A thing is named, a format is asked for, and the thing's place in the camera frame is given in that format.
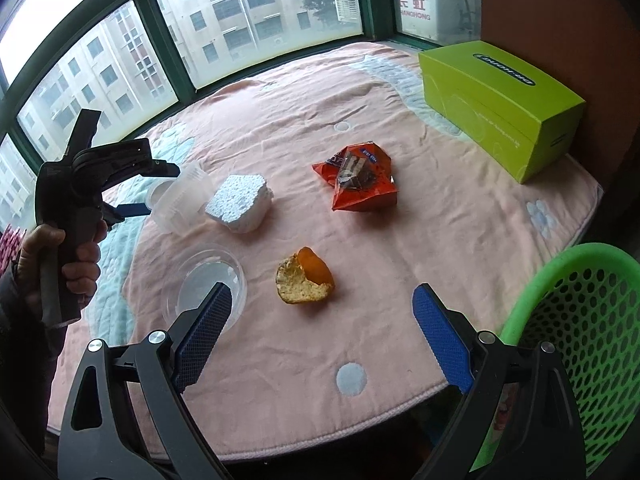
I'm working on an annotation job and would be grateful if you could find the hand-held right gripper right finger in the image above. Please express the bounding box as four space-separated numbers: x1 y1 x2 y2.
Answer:
411 283 593 480

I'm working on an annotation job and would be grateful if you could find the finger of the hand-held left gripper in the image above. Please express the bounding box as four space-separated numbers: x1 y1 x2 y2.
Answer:
87 139 180 183
102 201 151 223

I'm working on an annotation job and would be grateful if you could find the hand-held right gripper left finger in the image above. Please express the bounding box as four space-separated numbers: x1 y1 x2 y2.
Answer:
57 281 234 480

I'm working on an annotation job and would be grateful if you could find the clear plastic cup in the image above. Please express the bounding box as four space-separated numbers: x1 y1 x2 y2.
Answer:
149 162 223 235

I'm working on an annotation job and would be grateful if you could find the clear round dome lid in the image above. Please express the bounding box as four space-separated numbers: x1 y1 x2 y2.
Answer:
166 244 247 333

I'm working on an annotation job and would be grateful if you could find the green plastic mesh wastebasket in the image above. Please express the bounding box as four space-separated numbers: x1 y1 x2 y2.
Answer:
470 242 640 480

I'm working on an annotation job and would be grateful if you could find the orange peel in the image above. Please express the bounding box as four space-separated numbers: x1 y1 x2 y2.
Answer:
275 246 336 306

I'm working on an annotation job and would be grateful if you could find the white foam block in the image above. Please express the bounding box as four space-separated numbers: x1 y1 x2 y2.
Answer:
204 174 275 234

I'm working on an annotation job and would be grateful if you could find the orange snack wrapper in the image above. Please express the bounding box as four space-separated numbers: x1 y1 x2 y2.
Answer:
312 142 399 213

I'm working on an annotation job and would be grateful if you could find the person's left forearm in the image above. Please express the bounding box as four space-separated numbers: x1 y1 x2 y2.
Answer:
0 260 66 426

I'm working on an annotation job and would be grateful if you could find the person's left hand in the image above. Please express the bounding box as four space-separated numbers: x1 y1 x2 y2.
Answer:
15 222 108 321

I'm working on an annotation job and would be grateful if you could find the red patterned cloth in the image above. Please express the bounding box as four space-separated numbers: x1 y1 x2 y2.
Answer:
0 227 26 281

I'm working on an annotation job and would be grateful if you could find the beige apartment building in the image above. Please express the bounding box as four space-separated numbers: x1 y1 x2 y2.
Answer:
0 0 363 231

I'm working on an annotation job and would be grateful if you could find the pink printed blanket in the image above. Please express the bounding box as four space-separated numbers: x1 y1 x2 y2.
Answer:
45 40 601 466

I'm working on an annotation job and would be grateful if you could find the green cardboard box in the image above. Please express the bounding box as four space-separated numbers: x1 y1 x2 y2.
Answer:
418 40 587 185

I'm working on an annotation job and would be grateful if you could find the brown wooden panel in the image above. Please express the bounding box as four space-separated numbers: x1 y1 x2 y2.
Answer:
477 0 640 201

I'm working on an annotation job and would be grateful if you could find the white outdoor air conditioner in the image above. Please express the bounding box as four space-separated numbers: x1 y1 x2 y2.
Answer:
395 0 481 41

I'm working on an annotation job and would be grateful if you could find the green window frame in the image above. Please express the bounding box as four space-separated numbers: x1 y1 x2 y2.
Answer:
0 0 481 241

